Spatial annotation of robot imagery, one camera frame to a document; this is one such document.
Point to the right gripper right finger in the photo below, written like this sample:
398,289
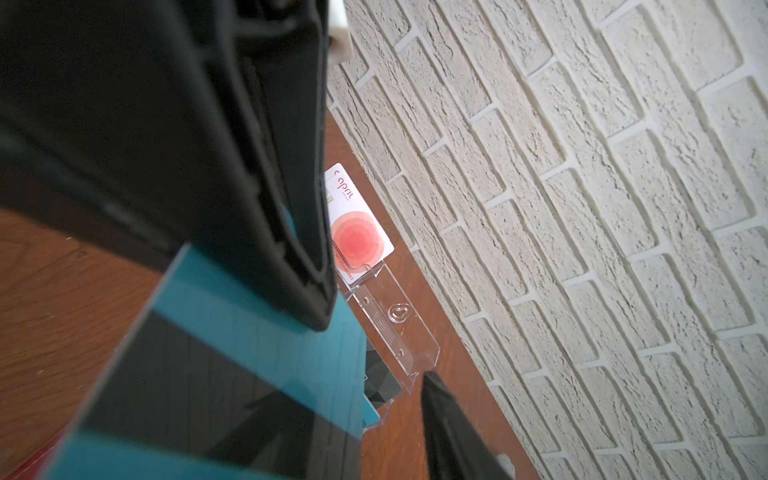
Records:
454,448

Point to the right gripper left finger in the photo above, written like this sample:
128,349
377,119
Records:
142,126

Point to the clear acrylic card display stand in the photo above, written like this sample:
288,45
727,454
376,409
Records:
395,328

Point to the light teal card from holder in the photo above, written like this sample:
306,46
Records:
213,383

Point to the red leather card holder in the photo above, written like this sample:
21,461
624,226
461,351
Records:
31,467

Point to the black logo Vip card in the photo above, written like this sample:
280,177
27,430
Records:
380,385

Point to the red white patterned card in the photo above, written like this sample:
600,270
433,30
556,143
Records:
360,242

